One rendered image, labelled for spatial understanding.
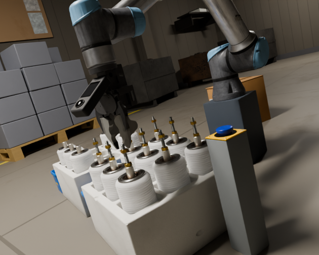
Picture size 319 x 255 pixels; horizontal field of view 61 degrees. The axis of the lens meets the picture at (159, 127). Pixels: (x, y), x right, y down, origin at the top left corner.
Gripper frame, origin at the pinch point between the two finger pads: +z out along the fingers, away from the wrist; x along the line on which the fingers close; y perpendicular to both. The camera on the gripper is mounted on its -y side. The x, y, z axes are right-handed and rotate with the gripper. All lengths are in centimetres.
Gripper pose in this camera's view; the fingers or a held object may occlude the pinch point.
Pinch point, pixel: (119, 144)
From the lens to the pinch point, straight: 70.4
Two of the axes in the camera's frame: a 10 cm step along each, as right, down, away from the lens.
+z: 2.6, 9.5, 2.0
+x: -8.0, 0.9, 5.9
